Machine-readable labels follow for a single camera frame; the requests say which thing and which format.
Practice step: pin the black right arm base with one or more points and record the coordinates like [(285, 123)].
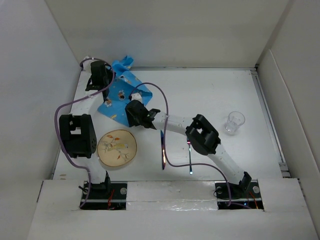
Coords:
[(240, 200)]

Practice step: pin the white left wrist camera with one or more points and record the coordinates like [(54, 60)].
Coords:
[(85, 64)]

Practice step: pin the iridescent table knife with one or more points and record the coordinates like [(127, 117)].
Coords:
[(163, 157)]

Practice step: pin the blue space-print cloth placemat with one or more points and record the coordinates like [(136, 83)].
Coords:
[(125, 81)]

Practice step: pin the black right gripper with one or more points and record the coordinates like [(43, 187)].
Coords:
[(132, 121)]

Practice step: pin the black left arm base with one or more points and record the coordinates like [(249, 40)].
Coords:
[(99, 198)]

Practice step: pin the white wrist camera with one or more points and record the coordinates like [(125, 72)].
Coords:
[(85, 64), (136, 97)]

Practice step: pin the round bird-painted plate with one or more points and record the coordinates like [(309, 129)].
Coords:
[(117, 148)]

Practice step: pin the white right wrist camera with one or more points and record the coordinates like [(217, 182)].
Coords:
[(136, 97)]

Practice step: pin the iridescent fork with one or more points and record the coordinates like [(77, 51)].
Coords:
[(190, 158)]

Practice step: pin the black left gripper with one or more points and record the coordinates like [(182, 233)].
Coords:
[(111, 75)]

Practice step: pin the clear plastic cup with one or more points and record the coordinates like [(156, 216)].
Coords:
[(234, 121)]

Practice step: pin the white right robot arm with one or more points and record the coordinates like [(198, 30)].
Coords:
[(204, 138)]

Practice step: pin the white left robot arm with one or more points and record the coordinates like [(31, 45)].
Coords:
[(76, 131)]

